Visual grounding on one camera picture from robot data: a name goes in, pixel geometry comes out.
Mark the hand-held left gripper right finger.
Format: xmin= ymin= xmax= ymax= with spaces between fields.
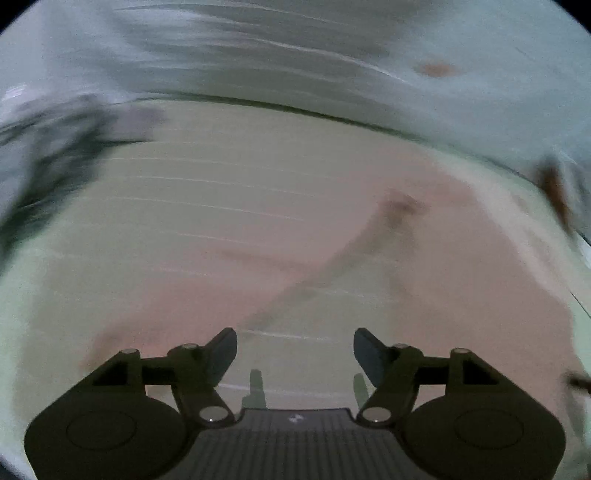
xmin=353 ymin=327 xmax=528 ymax=428

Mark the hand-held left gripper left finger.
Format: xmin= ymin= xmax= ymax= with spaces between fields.
xmin=65 ymin=327 xmax=239 ymax=427

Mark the grey cloth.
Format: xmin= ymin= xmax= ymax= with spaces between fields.
xmin=106 ymin=104 xmax=169 ymax=141

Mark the blue-grey shirt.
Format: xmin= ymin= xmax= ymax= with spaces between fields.
xmin=0 ymin=99 xmax=116 ymax=232

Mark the carrot print duvet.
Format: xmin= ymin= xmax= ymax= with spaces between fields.
xmin=0 ymin=0 xmax=591 ymax=232

